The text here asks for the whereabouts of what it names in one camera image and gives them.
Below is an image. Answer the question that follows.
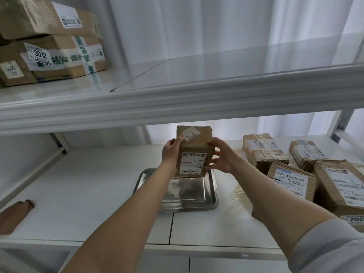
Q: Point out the person's right hand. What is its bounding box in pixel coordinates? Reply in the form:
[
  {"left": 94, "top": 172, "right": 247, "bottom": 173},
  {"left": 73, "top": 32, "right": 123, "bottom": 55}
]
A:
[{"left": 203, "top": 137, "right": 241, "bottom": 173}]

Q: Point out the person's left hand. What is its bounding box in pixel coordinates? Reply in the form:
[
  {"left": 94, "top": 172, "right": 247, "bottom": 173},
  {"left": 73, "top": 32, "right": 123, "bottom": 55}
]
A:
[{"left": 162, "top": 136, "right": 185, "bottom": 176}]

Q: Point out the small labelled cardboard box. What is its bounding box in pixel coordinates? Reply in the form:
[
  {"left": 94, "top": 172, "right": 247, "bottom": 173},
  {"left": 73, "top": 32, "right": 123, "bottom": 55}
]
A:
[{"left": 174, "top": 126, "right": 214, "bottom": 178}]

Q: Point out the person's left forearm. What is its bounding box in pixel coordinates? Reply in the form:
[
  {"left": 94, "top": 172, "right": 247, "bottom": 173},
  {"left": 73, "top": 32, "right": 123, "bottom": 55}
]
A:
[{"left": 61, "top": 163, "right": 174, "bottom": 273}]

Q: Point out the person's right forearm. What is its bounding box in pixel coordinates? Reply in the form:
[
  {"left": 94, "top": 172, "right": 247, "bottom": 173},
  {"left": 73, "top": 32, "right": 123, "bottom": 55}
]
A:
[{"left": 227, "top": 154, "right": 330, "bottom": 260}]

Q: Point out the white metal shelf rack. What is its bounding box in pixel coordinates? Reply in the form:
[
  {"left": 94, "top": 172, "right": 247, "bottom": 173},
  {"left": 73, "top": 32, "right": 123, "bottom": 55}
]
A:
[{"left": 0, "top": 0, "right": 364, "bottom": 273}]

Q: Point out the clear-taped cardboard box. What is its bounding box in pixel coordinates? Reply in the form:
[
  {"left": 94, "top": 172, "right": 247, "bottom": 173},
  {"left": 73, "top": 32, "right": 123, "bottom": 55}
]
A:
[{"left": 242, "top": 133, "right": 289, "bottom": 174}]

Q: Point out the silver metal tray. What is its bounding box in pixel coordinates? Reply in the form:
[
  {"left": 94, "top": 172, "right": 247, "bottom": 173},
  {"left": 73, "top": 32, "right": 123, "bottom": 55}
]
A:
[{"left": 133, "top": 168, "right": 220, "bottom": 213}]

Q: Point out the barcode-labelled cardboard box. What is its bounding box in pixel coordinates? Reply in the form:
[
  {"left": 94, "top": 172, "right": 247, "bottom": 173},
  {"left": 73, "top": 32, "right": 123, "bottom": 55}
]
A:
[{"left": 267, "top": 161, "right": 317, "bottom": 203}]

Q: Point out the small crumpled cardboard box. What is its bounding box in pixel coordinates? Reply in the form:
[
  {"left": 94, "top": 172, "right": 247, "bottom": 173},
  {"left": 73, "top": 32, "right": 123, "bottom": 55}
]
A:
[{"left": 289, "top": 140, "right": 328, "bottom": 170}]

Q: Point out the large worn cardboard box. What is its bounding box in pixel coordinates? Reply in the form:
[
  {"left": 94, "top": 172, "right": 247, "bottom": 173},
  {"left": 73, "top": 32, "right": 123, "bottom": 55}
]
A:
[{"left": 312, "top": 159, "right": 364, "bottom": 232}]

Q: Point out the green-taped cardboard box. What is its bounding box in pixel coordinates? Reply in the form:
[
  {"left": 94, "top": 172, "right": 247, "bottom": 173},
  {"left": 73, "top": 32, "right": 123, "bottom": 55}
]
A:
[{"left": 0, "top": 35, "right": 108, "bottom": 88}]

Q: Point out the grey sleeve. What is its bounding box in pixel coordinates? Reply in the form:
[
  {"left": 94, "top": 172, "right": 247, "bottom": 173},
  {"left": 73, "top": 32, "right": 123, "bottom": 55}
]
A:
[{"left": 287, "top": 218, "right": 364, "bottom": 273}]

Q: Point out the brown cardboard piece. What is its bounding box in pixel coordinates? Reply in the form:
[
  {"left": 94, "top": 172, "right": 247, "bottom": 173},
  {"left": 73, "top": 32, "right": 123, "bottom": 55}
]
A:
[{"left": 0, "top": 199, "right": 35, "bottom": 235}]

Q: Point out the large flat cardboard box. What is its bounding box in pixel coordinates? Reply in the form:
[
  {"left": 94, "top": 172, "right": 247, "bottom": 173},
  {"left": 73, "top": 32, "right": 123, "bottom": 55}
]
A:
[{"left": 0, "top": 0, "right": 103, "bottom": 45}]

